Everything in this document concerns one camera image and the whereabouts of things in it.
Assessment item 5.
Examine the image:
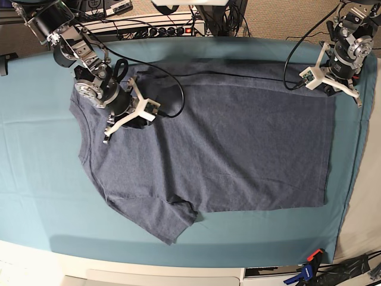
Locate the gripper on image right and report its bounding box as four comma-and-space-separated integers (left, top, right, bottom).
318, 41, 364, 97

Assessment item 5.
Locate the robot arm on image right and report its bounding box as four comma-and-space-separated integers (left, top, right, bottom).
304, 1, 380, 107

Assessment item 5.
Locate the black camera cable image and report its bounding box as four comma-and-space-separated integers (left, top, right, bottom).
82, 26, 186, 119
282, 0, 346, 91

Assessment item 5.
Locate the white drawer unit front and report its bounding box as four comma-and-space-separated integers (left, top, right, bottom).
60, 269, 294, 285

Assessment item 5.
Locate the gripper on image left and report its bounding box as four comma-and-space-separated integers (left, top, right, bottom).
103, 76, 153, 144

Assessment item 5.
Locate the orange blue clamp bottom right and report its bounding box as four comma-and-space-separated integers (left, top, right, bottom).
283, 248, 324, 285

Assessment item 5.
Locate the white power strip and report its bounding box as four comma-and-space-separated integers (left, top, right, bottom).
84, 20, 204, 41

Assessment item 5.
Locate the black camera cable image left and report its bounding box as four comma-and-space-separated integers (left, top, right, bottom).
82, 26, 186, 119

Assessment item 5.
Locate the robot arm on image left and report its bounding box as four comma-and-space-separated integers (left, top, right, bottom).
12, 1, 160, 143

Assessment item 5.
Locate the black bag bottom right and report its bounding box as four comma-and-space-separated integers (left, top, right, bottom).
310, 251, 380, 286

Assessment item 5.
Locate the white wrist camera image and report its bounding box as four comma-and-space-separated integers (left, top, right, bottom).
140, 98, 161, 122
299, 66, 324, 90

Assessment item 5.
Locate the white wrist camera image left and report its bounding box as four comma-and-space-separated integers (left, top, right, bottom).
140, 98, 161, 122

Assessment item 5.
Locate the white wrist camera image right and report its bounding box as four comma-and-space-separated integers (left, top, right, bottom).
299, 66, 324, 90

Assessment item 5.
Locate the white overhead mount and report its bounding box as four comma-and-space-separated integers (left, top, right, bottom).
152, 0, 229, 6

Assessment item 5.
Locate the black clamp left edge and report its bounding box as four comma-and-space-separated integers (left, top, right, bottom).
0, 52, 18, 76

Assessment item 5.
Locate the black camera cable image right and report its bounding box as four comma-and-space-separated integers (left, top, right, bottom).
282, 0, 346, 91

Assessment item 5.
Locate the blue-grey heathered T-shirt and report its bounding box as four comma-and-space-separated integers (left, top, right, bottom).
70, 61, 335, 244

